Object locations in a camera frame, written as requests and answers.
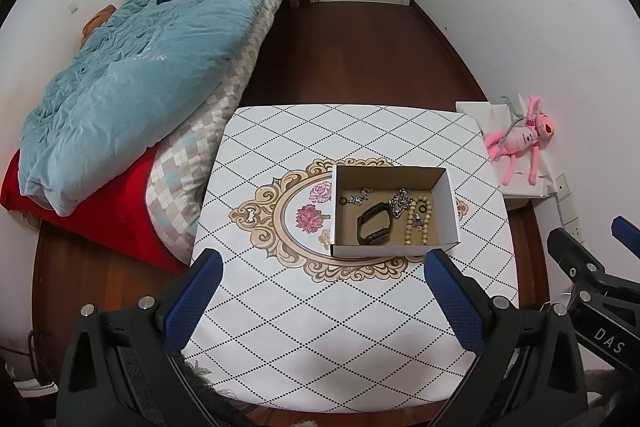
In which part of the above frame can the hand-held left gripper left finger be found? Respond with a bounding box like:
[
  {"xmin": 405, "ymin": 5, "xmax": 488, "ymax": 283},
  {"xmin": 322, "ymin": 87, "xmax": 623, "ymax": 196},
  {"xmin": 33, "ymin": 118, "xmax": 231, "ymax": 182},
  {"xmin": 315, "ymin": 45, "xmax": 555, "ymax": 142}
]
[{"xmin": 57, "ymin": 248, "xmax": 224, "ymax": 427}]

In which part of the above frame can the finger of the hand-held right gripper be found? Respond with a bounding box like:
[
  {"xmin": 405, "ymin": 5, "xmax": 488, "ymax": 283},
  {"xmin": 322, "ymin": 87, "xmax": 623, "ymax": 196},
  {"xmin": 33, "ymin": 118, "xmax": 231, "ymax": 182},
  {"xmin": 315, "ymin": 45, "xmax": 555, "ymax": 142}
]
[
  {"xmin": 611, "ymin": 216, "xmax": 640, "ymax": 265},
  {"xmin": 546, "ymin": 227, "xmax": 610, "ymax": 308}
]

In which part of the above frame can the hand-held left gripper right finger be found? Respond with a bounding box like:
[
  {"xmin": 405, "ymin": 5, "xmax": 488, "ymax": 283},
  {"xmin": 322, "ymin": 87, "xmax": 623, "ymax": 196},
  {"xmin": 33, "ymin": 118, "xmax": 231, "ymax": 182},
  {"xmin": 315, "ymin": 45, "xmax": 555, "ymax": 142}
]
[{"xmin": 423, "ymin": 249, "xmax": 589, "ymax": 427}]

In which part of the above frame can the cardboard box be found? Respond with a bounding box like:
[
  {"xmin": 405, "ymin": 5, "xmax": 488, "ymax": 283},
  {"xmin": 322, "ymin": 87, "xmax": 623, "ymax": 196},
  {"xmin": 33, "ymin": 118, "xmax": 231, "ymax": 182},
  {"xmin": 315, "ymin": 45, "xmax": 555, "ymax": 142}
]
[{"xmin": 330, "ymin": 164, "xmax": 459, "ymax": 258}]

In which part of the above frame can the beige beaded bracelet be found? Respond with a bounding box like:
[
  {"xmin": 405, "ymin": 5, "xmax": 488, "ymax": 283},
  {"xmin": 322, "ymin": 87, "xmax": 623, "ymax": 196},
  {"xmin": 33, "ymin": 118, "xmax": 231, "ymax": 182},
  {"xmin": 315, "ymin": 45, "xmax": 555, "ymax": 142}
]
[{"xmin": 404, "ymin": 194, "xmax": 434, "ymax": 246}]

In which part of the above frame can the thick silver chain bracelet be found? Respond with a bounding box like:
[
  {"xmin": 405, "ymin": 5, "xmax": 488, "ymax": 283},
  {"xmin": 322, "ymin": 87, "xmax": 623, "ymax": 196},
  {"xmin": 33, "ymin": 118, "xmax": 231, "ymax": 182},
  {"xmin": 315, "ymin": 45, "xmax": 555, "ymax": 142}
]
[{"xmin": 387, "ymin": 188, "xmax": 413, "ymax": 219}]

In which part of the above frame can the black smart band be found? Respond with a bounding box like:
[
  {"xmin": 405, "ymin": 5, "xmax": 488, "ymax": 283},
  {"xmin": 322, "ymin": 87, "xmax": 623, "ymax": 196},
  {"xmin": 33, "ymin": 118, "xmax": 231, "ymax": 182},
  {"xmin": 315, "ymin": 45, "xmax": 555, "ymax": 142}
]
[{"xmin": 356, "ymin": 202, "xmax": 394, "ymax": 246}]

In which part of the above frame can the checked bed sheet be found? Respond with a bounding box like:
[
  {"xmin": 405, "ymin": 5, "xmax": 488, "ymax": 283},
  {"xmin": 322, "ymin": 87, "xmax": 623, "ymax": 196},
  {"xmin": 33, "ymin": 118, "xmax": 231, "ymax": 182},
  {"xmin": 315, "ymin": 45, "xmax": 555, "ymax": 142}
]
[{"xmin": 147, "ymin": 0, "xmax": 296, "ymax": 265}]

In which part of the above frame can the red blanket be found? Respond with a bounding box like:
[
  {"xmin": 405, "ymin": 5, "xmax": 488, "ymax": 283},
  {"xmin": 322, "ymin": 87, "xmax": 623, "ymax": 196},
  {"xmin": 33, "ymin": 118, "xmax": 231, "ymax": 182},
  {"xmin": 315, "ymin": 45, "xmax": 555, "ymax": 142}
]
[{"xmin": 0, "ymin": 147, "xmax": 188, "ymax": 275}]

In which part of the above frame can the white diamond pattern tablecloth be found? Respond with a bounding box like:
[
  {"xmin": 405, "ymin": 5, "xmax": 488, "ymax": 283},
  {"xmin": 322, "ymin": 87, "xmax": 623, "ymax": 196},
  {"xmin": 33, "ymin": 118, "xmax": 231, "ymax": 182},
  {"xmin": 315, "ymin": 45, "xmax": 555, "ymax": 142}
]
[{"xmin": 190, "ymin": 103, "xmax": 518, "ymax": 412}]

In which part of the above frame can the pink plush toy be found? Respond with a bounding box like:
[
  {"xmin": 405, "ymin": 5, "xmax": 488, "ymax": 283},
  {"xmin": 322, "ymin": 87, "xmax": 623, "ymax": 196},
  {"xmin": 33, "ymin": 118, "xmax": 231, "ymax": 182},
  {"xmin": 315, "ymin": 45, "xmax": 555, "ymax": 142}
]
[{"xmin": 482, "ymin": 94, "xmax": 556, "ymax": 186}]

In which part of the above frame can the white book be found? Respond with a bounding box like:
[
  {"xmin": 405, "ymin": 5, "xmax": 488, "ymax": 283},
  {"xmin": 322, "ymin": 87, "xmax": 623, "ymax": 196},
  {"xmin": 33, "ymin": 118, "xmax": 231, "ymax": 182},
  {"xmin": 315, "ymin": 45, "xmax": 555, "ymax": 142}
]
[{"xmin": 15, "ymin": 379, "xmax": 58, "ymax": 395}]

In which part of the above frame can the light blue quilt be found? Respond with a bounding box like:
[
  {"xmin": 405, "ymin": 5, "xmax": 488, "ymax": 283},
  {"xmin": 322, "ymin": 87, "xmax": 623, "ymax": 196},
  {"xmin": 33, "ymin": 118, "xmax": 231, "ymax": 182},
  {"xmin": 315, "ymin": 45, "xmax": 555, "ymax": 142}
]
[{"xmin": 19, "ymin": 0, "xmax": 311, "ymax": 217}]

